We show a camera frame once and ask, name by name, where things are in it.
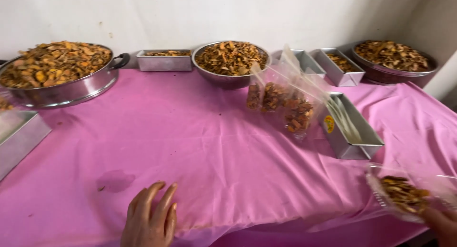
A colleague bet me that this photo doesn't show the wide round steel bowl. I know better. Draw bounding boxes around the wide round steel bowl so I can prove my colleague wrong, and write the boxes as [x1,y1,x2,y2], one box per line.
[351,40,439,86]

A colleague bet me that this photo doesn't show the stack of empty clear bags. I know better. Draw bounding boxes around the stack of empty clear bags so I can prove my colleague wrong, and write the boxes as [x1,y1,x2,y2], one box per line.
[326,96,363,145]

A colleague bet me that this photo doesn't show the clear bag of dried chips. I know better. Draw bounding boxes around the clear bag of dried chips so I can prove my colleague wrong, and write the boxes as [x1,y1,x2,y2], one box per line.
[262,44,290,114]
[246,61,267,112]
[283,71,323,141]

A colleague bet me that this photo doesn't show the person's left hand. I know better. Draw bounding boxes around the person's left hand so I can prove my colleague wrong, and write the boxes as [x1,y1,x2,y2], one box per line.
[121,181,178,247]

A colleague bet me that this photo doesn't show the large steel pan black handles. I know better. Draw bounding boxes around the large steel pan black handles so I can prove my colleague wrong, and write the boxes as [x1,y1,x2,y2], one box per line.
[0,44,131,109]

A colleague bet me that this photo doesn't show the clear plastic bag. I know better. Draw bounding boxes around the clear plastic bag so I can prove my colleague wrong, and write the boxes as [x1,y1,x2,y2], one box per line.
[365,163,457,225]

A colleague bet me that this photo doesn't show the pile of dark dried chips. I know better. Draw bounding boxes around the pile of dark dried chips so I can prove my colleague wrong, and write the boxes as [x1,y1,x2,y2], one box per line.
[354,40,429,73]

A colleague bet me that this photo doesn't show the heap of dried orange chips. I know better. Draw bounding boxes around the heap of dried orange chips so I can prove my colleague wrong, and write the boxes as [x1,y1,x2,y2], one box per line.
[0,41,113,90]

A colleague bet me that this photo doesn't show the small rectangular steel tin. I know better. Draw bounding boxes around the small rectangular steel tin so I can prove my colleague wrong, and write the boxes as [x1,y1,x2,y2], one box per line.
[136,49,193,72]

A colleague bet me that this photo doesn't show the steel tin with yellow sticker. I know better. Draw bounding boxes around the steel tin with yellow sticker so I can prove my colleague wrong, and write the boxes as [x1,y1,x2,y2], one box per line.
[319,92,385,160]

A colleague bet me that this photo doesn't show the thin layer of dried chips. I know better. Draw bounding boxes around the thin layer of dried chips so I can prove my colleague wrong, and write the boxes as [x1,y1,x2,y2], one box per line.
[144,50,192,57]

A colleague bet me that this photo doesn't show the empty rectangular steel tin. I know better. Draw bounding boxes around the empty rectangular steel tin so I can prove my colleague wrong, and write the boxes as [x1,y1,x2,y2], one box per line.
[288,49,327,80]

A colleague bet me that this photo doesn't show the person's right hand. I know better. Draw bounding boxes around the person's right hand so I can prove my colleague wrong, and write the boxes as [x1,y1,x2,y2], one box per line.
[421,207,457,247]

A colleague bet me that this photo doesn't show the large rectangular steel tray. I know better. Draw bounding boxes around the large rectangular steel tray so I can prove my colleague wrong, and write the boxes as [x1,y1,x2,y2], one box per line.
[0,109,53,182]

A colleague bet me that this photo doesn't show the pink tablecloth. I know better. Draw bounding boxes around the pink tablecloth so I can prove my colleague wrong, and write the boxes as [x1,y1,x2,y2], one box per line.
[0,69,457,247]

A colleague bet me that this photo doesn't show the dried chips portion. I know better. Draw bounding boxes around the dried chips portion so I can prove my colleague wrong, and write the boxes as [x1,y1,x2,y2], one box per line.
[379,175,431,214]

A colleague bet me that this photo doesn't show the mound of dried brown chips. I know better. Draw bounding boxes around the mound of dried brown chips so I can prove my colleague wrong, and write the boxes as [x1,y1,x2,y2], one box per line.
[195,41,268,76]

